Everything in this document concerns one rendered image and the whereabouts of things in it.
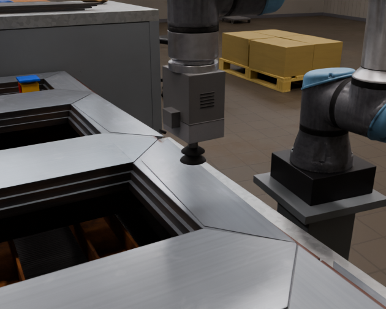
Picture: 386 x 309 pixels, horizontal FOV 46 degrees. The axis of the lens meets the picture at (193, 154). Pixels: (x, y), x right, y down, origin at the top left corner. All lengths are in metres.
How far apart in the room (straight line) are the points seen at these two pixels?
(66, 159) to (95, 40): 0.90
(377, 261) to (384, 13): 1.44
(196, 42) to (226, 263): 0.30
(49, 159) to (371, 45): 0.66
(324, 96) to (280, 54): 3.81
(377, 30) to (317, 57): 4.15
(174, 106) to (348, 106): 0.44
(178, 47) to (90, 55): 1.08
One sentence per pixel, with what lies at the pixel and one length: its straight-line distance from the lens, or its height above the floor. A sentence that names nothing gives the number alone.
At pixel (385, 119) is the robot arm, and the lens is 0.97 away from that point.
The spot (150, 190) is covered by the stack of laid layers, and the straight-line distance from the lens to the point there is 0.78.
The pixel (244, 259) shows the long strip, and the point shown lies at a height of 0.86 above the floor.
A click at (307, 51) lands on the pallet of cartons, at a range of 5.00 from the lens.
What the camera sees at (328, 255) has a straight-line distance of 0.94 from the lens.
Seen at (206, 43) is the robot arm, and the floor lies 1.10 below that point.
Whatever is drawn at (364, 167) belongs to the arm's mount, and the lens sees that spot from 1.17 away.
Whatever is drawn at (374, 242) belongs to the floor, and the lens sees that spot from 2.35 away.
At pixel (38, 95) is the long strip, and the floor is 0.86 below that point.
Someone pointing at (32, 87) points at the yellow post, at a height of 0.86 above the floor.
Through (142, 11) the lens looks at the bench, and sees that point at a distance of 1.78.
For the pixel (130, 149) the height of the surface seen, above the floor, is 0.86.
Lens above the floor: 1.20
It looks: 22 degrees down
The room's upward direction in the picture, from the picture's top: straight up
